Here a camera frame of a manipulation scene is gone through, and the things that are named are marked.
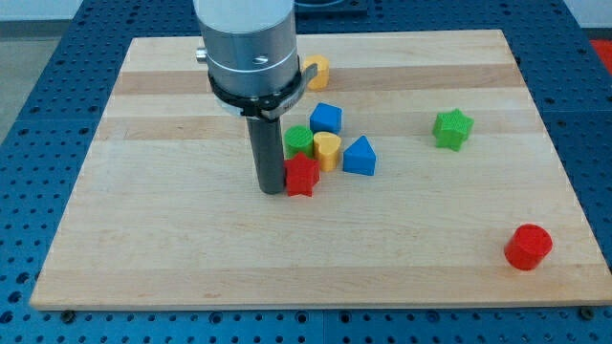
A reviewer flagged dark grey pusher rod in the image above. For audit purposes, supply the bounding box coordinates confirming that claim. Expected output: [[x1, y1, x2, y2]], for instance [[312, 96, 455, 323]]
[[247, 118, 285, 195]]

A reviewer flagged red star block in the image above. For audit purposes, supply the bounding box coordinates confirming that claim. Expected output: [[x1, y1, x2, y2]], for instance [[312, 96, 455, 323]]
[[284, 152, 319, 197]]

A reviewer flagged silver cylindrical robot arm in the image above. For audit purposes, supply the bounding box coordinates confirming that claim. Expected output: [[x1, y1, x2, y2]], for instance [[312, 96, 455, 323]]
[[193, 0, 302, 194]]

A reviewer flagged yellow heart block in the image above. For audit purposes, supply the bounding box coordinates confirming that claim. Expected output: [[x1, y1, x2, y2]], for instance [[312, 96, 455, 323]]
[[314, 131, 341, 172]]

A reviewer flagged blue triangle block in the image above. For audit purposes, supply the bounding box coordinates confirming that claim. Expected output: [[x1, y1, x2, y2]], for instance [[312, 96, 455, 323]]
[[342, 136, 377, 176]]

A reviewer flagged green star block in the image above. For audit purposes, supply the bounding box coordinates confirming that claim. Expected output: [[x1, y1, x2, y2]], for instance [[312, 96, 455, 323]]
[[432, 109, 474, 152]]

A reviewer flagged green cylinder block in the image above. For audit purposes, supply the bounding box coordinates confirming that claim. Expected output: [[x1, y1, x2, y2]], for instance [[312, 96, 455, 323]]
[[284, 125, 314, 159]]

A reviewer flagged blue pentagon block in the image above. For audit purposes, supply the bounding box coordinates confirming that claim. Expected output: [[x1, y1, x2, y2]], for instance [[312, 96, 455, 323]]
[[310, 102, 343, 134]]

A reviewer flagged wooden board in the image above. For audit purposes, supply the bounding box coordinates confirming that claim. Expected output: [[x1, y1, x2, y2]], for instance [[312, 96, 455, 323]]
[[31, 30, 611, 311]]

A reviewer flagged red cylinder block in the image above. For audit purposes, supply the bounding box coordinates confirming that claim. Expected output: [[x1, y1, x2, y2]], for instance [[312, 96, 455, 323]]
[[504, 224, 554, 270]]

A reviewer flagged black clamp ring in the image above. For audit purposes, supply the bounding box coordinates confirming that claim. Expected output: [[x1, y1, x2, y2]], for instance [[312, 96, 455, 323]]
[[207, 62, 319, 121]]

